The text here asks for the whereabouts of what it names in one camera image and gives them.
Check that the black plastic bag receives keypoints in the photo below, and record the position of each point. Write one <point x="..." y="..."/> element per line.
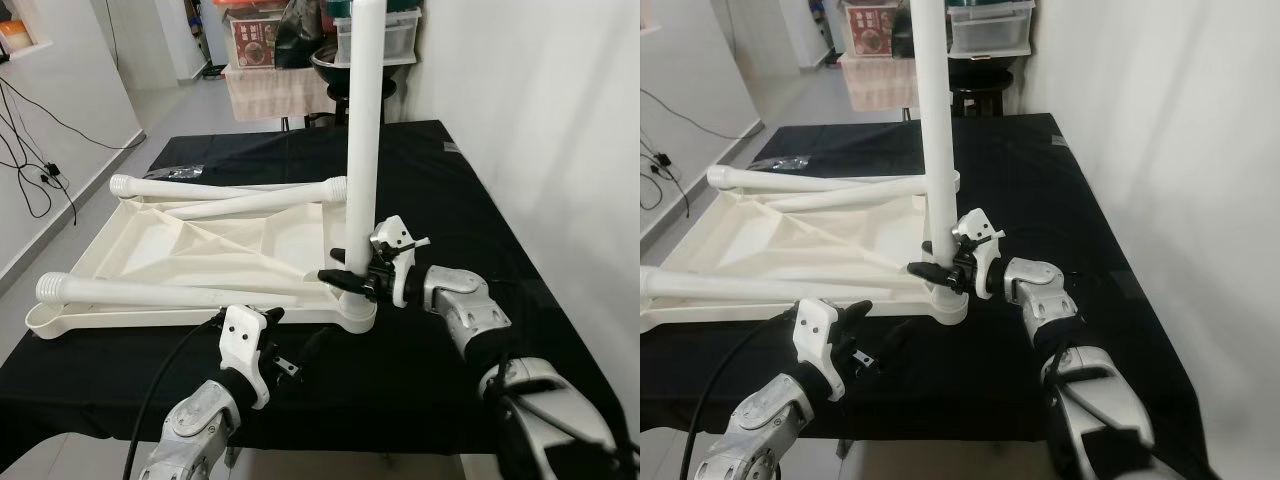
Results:
<point x="305" y="40"/>
<point x="903" y="30"/>

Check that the clear storage box green lid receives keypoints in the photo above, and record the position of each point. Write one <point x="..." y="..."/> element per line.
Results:
<point x="995" y="30"/>
<point x="400" y="40"/>

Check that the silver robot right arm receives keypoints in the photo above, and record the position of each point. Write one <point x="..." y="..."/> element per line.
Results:
<point x="465" y="305"/>
<point x="1045" y="300"/>

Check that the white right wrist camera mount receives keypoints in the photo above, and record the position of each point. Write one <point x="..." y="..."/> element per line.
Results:
<point x="975" y="228"/>
<point x="392" y="235"/>

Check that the orange container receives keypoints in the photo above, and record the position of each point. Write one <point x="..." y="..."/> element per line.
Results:
<point x="15" y="38"/>

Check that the beige cloth covered stand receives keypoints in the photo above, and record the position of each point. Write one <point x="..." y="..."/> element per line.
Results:
<point x="270" y="95"/>
<point x="875" y="85"/>

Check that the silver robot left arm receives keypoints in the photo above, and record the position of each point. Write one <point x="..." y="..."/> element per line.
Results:
<point x="760" y="425"/>
<point x="195" y="430"/>

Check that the black tablecloth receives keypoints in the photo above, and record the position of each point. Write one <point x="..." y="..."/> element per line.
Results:
<point x="440" y="200"/>
<point x="1060" y="190"/>

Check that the white plastic children table top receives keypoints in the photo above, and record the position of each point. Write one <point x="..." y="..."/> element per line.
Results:
<point x="200" y="245"/>
<point x="800" y="240"/>

